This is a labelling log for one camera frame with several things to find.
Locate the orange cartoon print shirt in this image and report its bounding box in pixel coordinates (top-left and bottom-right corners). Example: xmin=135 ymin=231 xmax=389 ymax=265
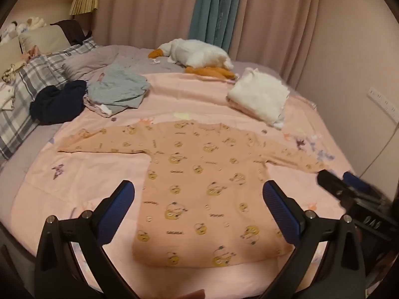
xmin=56 ymin=120 xmax=331 ymax=268

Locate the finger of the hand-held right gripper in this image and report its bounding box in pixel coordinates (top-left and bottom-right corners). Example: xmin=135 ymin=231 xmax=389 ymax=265
xmin=317 ymin=170 xmax=353 ymax=200
xmin=343 ymin=171 xmax=379 ymax=197

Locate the grey crumpled garment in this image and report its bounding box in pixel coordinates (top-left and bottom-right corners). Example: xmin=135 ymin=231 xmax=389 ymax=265
xmin=87 ymin=64 xmax=152 ymax=116

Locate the plaid pillow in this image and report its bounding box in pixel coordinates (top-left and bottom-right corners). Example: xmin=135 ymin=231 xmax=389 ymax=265
xmin=0 ymin=37 xmax=100 ymax=161

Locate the white fleece folded garment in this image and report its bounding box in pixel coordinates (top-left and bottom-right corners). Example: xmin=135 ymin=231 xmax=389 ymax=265
xmin=226 ymin=68 xmax=290 ymax=130

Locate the pink fleece-lined garment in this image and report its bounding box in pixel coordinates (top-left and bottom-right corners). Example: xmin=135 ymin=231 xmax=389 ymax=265
xmin=83 ymin=96 xmax=113 ymax=118

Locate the pink animal print blanket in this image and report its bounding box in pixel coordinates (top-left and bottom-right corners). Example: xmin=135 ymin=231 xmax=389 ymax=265
xmin=9 ymin=72 xmax=359 ymax=299

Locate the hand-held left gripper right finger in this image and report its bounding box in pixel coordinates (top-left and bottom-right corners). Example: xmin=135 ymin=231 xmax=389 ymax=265
xmin=263 ymin=180 xmax=365 ymax=299

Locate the white cable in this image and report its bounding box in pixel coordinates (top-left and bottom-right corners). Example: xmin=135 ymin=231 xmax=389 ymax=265
xmin=361 ymin=125 xmax=396 ymax=175

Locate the dark navy garment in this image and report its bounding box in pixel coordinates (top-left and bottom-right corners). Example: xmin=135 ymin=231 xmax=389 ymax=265
xmin=30 ymin=80 xmax=88 ymax=126

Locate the white wall socket strip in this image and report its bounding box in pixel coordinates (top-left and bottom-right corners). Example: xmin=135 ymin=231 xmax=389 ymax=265
xmin=368 ymin=86 xmax=399 ymax=114

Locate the white goose plush toy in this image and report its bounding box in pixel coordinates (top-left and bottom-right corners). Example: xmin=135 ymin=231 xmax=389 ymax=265
xmin=148 ymin=39 xmax=237 ymax=80

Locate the white crumpled cloth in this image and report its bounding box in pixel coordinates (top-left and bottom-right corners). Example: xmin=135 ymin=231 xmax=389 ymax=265
xmin=0 ymin=82 xmax=16 ymax=111

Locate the beige long cushion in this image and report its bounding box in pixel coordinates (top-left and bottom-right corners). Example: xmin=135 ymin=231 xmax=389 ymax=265
xmin=0 ymin=39 xmax=24 ymax=75

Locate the teal curtain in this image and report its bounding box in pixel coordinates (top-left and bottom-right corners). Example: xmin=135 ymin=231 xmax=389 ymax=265
xmin=188 ymin=0 xmax=247 ymax=55

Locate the beige pillow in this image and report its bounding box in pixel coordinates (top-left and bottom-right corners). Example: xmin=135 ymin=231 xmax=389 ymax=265
xmin=19 ymin=25 xmax=71 ymax=55

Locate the pink curtain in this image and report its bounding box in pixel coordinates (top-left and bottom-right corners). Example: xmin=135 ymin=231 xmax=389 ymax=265
xmin=92 ymin=0 xmax=321 ymax=88

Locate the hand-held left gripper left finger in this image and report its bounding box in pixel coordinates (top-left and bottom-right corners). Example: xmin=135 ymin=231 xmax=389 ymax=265
xmin=34 ymin=180 xmax=135 ymax=299

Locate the small pink cloth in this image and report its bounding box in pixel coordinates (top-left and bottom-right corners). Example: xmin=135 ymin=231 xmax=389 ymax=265
xmin=20 ymin=45 xmax=44 ymax=61

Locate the pile of plush toys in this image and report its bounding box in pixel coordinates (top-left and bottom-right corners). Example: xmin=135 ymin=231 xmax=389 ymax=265
xmin=0 ymin=17 xmax=47 ymax=42

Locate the floral patterned cloth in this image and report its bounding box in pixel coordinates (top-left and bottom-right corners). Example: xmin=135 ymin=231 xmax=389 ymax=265
xmin=1 ymin=62 xmax=27 ymax=83

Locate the dark brown cloth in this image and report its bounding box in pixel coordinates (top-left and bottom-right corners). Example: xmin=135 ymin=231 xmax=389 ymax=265
xmin=50 ymin=19 xmax=92 ymax=46

